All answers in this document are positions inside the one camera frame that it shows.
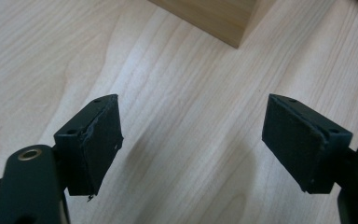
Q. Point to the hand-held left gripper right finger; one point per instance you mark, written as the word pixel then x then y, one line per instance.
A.
pixel 301 146

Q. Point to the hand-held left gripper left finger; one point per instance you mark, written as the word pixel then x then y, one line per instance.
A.
pixel 96 146

